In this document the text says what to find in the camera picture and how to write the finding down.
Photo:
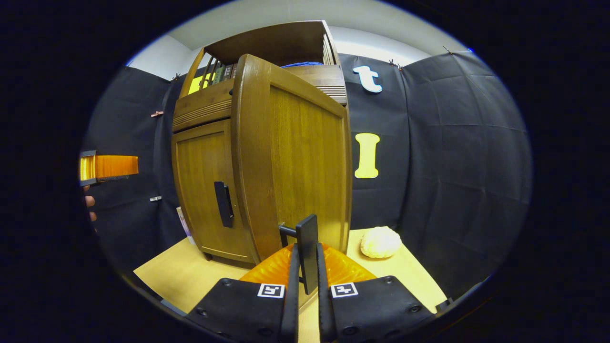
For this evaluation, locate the black backdrop cloth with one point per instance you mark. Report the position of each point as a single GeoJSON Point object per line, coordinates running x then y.
{"type": "Point", "coordinates": [452, 166]}

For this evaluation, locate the blue folded towel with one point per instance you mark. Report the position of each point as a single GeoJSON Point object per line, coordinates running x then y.
{"type": "Point", "coordinates": [305, 64]}

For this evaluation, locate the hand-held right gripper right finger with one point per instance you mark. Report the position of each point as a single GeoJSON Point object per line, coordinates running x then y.
{"type": "Point", "coordinates": [325, 309]}

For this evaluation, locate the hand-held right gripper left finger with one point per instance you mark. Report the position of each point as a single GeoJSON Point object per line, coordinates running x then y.
{"type": "Point", "coordinates": [289, 309]}

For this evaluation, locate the cream ribbed round object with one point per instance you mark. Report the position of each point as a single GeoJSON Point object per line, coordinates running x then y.
{"type": "Point", "coordinates": [380, 242]}

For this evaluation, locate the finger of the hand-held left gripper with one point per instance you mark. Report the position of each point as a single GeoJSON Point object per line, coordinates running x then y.
{"type": "Point", "coordinates": [114, 166]}

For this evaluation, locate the wooden double-door shoe cabinet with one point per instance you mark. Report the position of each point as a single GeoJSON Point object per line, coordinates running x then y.
{"type": "Point", "coordinates": [286, 43]}

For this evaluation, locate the purple book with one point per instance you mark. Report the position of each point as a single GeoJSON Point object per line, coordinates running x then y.
{"type": "Point", "coordinates": [184, 225]}

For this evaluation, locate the dark brown book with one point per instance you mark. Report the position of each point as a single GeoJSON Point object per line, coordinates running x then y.
{"type": "Point", "coordinates": [227, 72]}

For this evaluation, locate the green book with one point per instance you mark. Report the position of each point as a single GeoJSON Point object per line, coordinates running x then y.
{"type": "Point", "coordinates": [218, 75]}

